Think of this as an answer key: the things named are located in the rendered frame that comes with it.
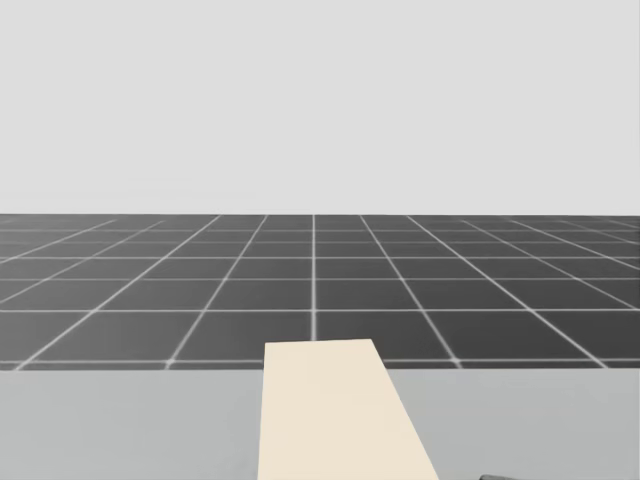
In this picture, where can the tall board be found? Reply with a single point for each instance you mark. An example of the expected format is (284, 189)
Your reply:
(330, 415)

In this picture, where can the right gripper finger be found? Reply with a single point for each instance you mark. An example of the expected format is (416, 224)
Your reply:
(492, 478)

